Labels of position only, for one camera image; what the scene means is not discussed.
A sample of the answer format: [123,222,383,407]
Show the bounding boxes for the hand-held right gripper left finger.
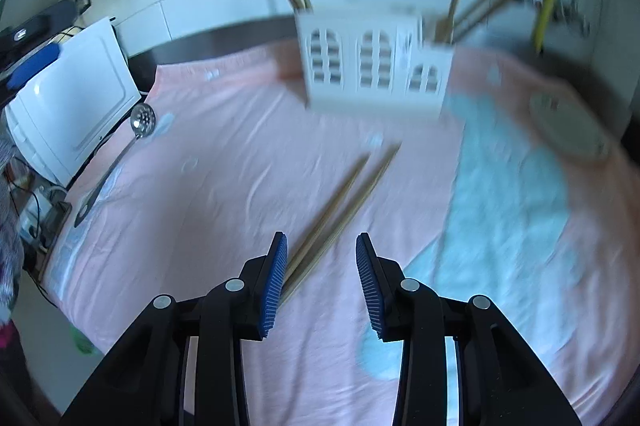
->
[60,231,290,426]

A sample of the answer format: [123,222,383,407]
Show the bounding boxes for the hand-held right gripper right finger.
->
[355,232,583,426]

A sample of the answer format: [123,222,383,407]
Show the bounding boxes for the white plastic utensil holder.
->
[294,7,457,121]

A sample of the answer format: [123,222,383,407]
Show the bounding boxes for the pink towel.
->
[42,40,640,426]

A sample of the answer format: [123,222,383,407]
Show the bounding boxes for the metal slotted spoon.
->
[74,102,158,227]

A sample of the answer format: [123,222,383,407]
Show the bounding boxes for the small white dish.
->
[529,92,615,163]

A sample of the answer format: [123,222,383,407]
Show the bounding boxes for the white cutting board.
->
[4,16,142,187]

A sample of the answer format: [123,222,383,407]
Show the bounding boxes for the person's patterned clothing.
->
[0,141,27,322]

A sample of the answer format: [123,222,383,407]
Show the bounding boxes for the blue cloth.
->
[7,43,64,89]

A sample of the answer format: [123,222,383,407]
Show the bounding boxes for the black device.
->
[0,0,77,56]

